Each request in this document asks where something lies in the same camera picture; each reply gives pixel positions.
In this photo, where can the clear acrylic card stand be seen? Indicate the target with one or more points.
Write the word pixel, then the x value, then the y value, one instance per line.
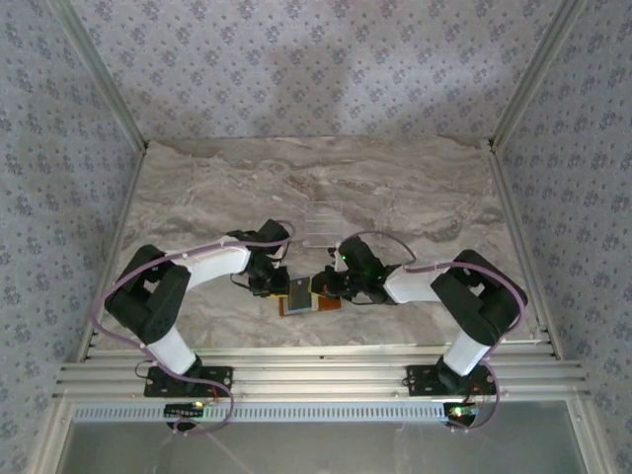
pixel 323 222

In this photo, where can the aluminium frame leg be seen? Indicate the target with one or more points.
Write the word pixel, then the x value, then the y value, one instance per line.
pixel 589 434
pixel 52 434

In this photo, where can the brown leather card holder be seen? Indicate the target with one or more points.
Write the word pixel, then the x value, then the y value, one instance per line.
pixel 328 305

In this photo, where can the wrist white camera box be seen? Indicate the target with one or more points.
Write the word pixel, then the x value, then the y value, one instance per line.
pixel 280 253
pixel 332 259

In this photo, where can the aluminium mounting rail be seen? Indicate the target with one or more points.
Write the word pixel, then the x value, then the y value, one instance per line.
pixel 321 375

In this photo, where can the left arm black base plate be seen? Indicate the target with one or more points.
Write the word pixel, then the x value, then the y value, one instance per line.
pixel 163 387

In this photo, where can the aluminium corner post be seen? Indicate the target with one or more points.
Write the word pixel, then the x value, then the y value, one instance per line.
pixel 535 74
pixel 101 74

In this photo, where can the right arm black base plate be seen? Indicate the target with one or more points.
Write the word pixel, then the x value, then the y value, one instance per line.
pixel 424 380

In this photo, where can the grey metal panel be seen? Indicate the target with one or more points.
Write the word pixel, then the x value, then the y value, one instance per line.
pixel 321 449

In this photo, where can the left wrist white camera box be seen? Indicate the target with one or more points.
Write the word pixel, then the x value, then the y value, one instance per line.
pixel 280 253

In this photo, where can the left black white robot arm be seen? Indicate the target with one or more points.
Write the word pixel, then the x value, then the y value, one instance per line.
pixel 217 261

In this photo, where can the aluminium side rail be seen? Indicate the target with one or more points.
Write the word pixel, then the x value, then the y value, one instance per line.
pixel 516 222
pixel 116 237

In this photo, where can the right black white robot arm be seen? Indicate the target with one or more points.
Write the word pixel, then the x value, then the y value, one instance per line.
pixel 415 286

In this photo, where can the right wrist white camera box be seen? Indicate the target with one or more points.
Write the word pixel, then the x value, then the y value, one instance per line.
pixel 332 259

